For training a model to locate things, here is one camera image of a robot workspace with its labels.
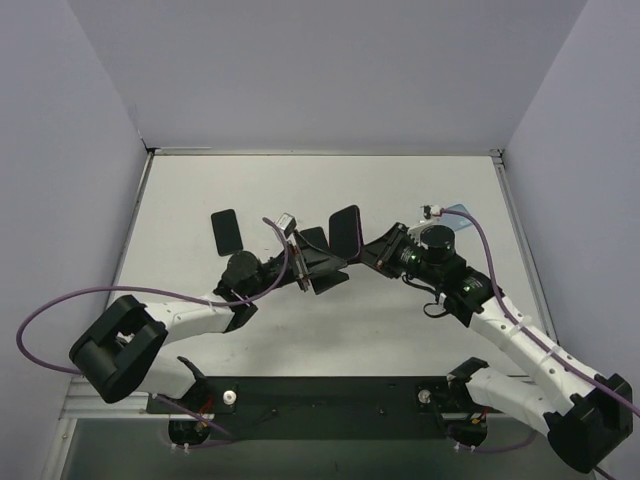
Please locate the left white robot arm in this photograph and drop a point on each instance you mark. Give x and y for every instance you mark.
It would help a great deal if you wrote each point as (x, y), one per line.
(120, 352)

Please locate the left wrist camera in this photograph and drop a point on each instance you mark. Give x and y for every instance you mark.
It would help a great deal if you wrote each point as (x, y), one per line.
(287, 224)

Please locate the black smartphone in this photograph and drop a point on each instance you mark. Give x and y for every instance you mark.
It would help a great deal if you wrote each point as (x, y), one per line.
(226, 232)

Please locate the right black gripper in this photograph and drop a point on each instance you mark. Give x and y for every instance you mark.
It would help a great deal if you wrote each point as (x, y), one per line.
(386, 249)

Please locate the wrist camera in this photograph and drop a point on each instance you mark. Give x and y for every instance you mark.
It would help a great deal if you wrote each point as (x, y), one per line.
(287, 224)
(430, 212)

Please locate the aluminium table frame rail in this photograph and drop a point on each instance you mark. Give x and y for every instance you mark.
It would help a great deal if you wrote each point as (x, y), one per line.
(369, 325)

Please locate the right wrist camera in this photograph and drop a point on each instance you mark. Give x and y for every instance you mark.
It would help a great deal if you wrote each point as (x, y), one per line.
(430, 212)

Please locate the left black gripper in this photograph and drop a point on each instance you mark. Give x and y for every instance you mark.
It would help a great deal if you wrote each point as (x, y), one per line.
(301, 265)

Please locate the light blue phone case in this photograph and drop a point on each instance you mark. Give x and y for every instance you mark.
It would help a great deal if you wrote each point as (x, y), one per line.
(457, 221)

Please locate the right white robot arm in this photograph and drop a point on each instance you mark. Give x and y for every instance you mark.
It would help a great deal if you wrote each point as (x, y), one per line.
(584, 415)

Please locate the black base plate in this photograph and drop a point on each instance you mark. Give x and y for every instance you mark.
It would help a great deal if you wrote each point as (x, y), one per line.
(324, 408)

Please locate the phone in white case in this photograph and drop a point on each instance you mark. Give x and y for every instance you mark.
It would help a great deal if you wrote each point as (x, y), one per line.
(316, 236)

